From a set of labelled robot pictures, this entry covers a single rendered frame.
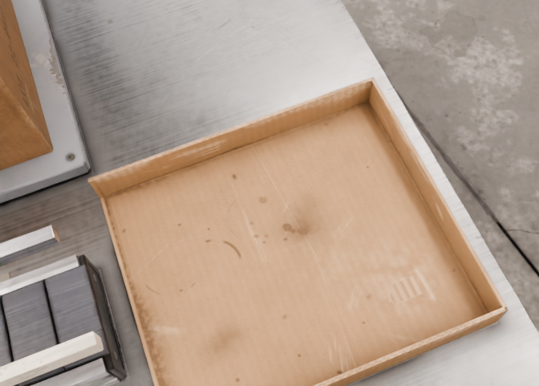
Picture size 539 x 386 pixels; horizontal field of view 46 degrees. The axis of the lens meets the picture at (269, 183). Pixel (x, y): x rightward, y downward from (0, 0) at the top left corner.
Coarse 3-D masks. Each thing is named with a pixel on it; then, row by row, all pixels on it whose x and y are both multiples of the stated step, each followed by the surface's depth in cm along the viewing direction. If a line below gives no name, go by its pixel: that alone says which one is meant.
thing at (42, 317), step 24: (24, 288) 55; (48, 288) 55; (72, 288) 55; (0, 312) 54; (24, 312) 54; (48, 312) 54; (72, 312) 54; (96, 312) 54; (0, 336) 53; (24, 336) 53; (48, 336) 53; (72, 336) 53; (0, 360) 52; (24, 384) 51
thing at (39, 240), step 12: (48, 228) 49; (12, 240) 48; (24, 240) 48; (36, 240) 48; (48, 240) 48; (0, 252) 48; (12, 252) 48; (24, 252) 48; (36, 252) 49; (0, 264) 49
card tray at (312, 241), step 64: (256, 128) 64; (320, 128) 66; (384, 128) 66; (128, 192) 64; (192, 192) 64; (256, 192) 63; (320, 192) 63; (384, 192) 62; (128, 256) 61; (192, 256) 61; (256, 256) 60; (320, 256) 60; (384, 256) 59; (448, 256) 59; (192, 320) 58; (256, 320) 57; (320, 320) 57; (384, 320) 57; (448, 320) 56; (192, 384) 55; (256, 384) 55; (320, 384) 51
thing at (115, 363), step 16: (80, 256) 57; (32, 272) 56; (48, 272) 56; (96, 272) 60; (0, 288) 56; (16, 288) 55; (96, 288) 57; (96, 304) 55; (112, 336) 56; (112, 352) 54; (80, 368) 52; (96, 368) 52; (112, 368) 52; (48, 384) 52; (64, 384) 51; (80, 384) 52; (96, 384) 54; (112, 384) 56
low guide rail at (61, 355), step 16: (80, 336) 49; (96, 336) 50; (48, 352) 49; (64, 352) 49; (80, 352) 49; (96, 352) 51; (0, 368) 49; (16, 368) 49; (32, 368) 48; (48, 368) 50; (0, 384) 49
